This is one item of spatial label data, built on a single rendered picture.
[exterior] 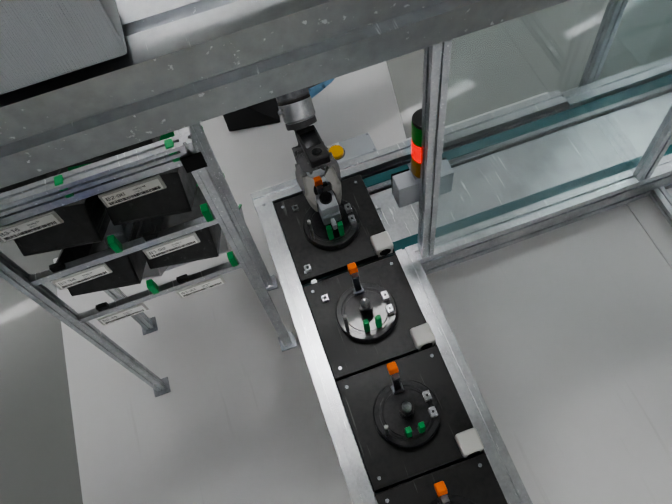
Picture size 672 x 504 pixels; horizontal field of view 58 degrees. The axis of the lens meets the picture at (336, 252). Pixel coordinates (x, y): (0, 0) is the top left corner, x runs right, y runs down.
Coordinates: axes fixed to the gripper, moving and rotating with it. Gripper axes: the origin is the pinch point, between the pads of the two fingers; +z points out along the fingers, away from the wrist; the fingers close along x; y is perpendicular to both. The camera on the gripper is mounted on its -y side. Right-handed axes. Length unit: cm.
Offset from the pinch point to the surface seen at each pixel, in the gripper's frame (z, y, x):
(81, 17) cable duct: -42, -110, 17
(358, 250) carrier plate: 14.0, 0.8, -3.9
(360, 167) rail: -0.9, 19.3, -13.0
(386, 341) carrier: 29.9, -17.4, -1.8
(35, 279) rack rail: -16, -41, 51
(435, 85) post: -25, -43, -18
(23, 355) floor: 51, 108, 130
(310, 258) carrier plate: 12.5, 2.6, 7.8
